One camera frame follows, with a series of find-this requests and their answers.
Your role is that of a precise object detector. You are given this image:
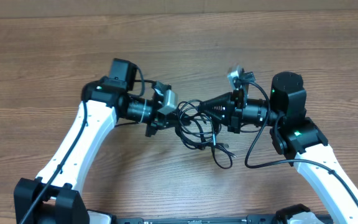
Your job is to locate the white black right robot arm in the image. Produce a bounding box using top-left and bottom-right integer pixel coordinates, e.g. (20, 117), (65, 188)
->
(198, 71), (358, 223)

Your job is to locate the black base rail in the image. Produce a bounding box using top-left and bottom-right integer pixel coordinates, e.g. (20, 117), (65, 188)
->
(85, 203), (334, 224)

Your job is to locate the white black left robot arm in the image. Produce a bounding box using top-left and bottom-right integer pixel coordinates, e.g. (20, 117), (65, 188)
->
(14, 58), (178, 223)

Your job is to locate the black USB cable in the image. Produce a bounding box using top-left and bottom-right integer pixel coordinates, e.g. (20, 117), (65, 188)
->
(174, 99), (238, 170)

